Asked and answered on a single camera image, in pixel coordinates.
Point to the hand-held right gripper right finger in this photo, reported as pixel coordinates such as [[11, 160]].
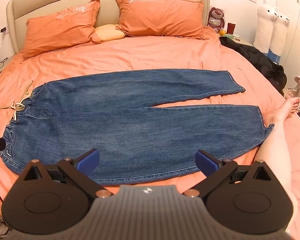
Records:
[[206, 165]]

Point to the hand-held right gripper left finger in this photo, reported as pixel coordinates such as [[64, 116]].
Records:
[[90, 161]]

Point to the blue denim pants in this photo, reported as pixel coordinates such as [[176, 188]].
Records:
[[130, 132]]

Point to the person's bare leg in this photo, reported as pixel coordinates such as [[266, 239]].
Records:
[[277, 140]]

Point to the black jacket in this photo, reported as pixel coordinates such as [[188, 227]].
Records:
[[260, 60]]

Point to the bedside table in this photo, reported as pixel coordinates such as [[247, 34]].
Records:
[[240, 40]]

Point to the small yellow pillow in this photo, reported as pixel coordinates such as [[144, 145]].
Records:
[[108, 33]]

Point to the small green box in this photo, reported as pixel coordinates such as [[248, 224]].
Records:
[[230, 36]]

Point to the orange fruit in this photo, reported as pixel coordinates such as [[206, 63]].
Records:
[[222, 32]]

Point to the orange embroidered pillow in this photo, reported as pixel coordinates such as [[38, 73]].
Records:
[[57, 27], [162, 15]]

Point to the dark red cup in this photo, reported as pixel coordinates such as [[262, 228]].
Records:
[[230, 28]]

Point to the pink plush bear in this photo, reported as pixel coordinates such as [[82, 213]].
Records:
[[216, 17]]

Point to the white alpaca plush toy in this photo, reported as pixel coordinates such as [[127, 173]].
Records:
[[263, 27], [280, 33]]

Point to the beige padded headboard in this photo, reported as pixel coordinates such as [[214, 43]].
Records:
[[107, 7]]

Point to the white wardrobe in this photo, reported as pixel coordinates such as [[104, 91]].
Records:
[[297, 17]]

